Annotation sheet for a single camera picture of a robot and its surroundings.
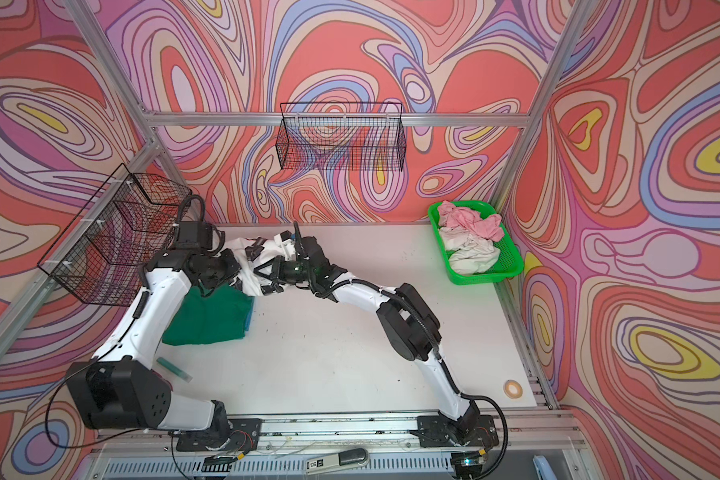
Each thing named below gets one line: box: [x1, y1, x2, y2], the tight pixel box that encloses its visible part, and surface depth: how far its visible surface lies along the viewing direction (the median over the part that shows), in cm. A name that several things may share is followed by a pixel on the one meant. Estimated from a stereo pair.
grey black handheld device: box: [305, 448, 370, 476], surface depth 68 cm
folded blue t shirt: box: [245, 296, 255, 332], surface depth 97 cm
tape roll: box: [503, 379, 523, 399], surface depth 82 cm
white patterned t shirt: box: [440, 226, 501, 275], surface depth 107 cm
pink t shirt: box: [438, 201, 504, 242], surface depth 113 cm
